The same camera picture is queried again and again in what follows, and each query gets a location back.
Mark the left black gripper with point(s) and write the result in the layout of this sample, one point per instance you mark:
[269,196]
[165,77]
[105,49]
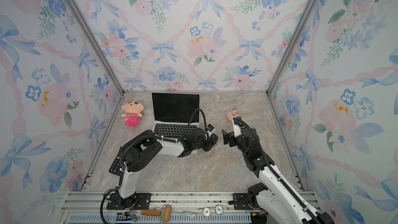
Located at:
[209,146]

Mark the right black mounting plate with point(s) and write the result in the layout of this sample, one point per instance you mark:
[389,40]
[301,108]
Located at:
[244,201]

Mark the white round knob right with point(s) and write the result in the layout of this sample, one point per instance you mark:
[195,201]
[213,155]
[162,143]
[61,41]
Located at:
[219,209]

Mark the pink plush doll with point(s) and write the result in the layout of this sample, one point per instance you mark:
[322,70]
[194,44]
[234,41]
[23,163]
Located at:
[133,113]

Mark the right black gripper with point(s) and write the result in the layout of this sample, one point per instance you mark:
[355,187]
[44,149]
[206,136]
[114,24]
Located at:
[229,135]

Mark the black calculator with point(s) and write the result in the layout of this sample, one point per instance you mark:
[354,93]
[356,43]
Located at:
[115,167]

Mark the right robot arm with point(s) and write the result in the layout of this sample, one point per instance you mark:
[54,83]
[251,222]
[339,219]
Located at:
[274,193]

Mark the wooden handle roller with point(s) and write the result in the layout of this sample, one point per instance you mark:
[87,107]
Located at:
[164,213]

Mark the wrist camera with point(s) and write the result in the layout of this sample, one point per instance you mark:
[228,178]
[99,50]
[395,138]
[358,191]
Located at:
[210,129]
[237,130]

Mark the silver laptop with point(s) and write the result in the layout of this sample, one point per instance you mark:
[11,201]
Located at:
[173,113]

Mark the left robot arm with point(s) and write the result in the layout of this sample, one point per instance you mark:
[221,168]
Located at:
[135,155]

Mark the aluminium front rail frame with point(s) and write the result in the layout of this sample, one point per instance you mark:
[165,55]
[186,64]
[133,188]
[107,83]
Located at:
[187,208]

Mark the white round knob left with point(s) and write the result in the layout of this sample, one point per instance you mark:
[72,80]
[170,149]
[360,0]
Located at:
[206,212]

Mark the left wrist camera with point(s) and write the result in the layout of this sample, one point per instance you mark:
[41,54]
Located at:
[210,129]

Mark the black mounting plate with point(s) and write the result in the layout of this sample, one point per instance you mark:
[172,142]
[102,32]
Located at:
[137,201]
[244,201]

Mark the white round knob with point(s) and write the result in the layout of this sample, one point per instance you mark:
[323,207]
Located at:
[206,212]
[219,209]

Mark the pink small toy appliance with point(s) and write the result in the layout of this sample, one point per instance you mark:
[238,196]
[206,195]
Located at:
[230,115]

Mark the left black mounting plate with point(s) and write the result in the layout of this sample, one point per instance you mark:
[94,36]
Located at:
[137,201]

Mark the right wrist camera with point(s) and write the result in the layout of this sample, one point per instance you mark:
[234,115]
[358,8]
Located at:
[237,130]

